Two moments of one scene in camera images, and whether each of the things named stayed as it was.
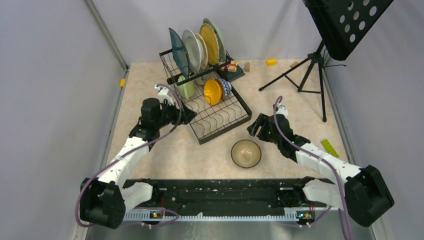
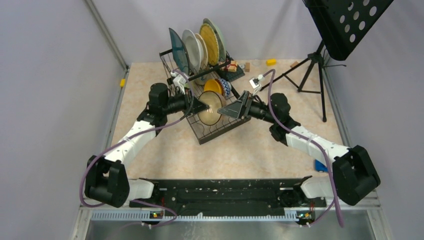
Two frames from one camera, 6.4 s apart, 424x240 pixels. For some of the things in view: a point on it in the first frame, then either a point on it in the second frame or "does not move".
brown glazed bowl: x=246 y=153 → x=210 y=116
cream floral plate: x=204 y=50 does not move
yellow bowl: x=213 y=91 does not move
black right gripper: x=263 y=120 → x=239 y=109
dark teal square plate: x=180 y=53 does not move
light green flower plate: x=221 y=44 does not move
